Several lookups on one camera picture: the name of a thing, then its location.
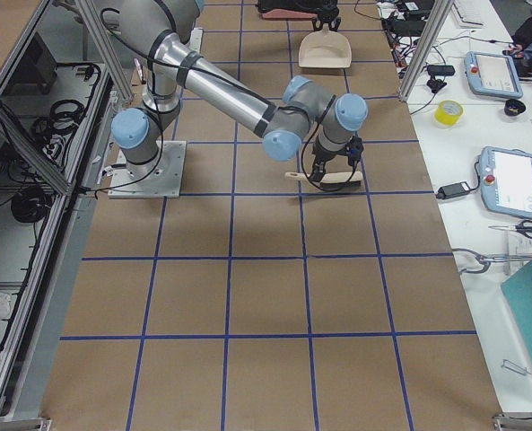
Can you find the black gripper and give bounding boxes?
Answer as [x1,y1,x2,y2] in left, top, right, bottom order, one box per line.
[311,0,341,31]
[310,145,336,182]

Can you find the beige plastic dustpan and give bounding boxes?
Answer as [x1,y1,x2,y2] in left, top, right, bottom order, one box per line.
[298,28,352,69]

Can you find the beige brush black bristles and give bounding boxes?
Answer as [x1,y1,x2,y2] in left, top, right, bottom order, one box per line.
[284,171,363,185]

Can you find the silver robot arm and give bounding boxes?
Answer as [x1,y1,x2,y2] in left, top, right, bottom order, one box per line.
[95,1,369,191]

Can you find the bin with black bag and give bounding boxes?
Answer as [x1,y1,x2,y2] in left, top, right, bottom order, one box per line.
[256,0,323,20]

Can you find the black power adapter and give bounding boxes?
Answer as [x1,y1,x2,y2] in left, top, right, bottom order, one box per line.
[435,181,472,200]

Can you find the yellow tape roll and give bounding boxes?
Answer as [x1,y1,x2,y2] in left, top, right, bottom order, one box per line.
[434,100,464,127]

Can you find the blue teach pendant far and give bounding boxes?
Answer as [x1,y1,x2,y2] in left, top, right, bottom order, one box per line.
[464,51,523,99]

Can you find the blue teach pendant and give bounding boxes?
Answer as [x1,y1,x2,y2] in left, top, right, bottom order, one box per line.
[478,146,532,220]
[464,51,523,99]

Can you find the blue teach pendant near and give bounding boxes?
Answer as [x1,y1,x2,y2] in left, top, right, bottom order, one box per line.
[478,146,532,220]

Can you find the small black bowl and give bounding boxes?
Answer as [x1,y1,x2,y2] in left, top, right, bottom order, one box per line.
[503,99,527,118]

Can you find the black scissors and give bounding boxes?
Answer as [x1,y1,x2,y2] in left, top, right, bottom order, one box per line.
[489,219,532,239]

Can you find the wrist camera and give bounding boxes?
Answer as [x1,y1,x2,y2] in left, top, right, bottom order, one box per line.
[345,136,364,168]

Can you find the aluminium frame post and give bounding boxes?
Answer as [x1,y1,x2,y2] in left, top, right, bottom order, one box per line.
[398,0,454,102]

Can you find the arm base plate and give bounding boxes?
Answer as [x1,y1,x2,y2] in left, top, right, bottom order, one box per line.
[108,140,187,198]
[188,27,204,54]

